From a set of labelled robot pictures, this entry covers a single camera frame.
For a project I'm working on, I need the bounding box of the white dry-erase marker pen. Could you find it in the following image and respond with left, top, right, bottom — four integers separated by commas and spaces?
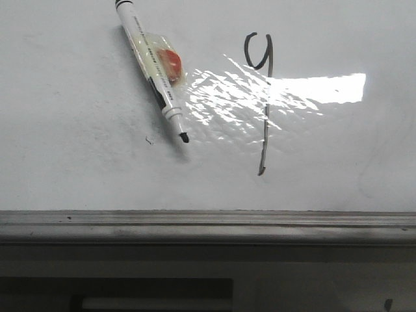
114, 1, 189, 143

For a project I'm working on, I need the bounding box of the grey metal table frame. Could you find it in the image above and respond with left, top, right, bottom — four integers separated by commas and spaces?
1, 244, 415, 311

